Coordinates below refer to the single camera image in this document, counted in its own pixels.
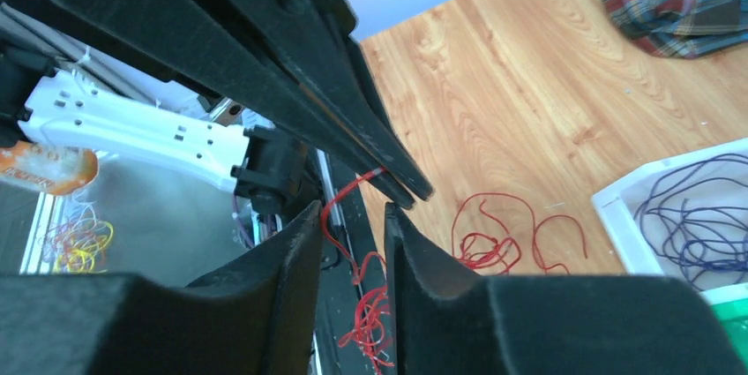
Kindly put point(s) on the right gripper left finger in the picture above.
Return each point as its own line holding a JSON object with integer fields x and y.
{"x": 254, "y": 315}

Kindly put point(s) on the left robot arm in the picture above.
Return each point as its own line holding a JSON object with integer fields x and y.
{"x": 270, "y": 173}

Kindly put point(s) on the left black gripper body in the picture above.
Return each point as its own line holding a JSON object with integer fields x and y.
{"x": 164, "y": 38}

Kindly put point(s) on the green plastic bin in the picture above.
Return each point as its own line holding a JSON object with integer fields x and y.
{"x": 733, "y": 317}

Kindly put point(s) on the orange packet on floor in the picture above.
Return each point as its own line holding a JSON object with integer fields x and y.
{"x": 54, "y": 170}

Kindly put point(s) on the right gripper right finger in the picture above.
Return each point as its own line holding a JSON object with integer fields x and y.
{"x": 447, "y": 319}

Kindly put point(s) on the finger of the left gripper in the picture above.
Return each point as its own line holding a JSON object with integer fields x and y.
{"x": 293, "y": 61}

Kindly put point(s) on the white plastic bin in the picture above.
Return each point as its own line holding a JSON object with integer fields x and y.
{"x": 684, "y": 217}

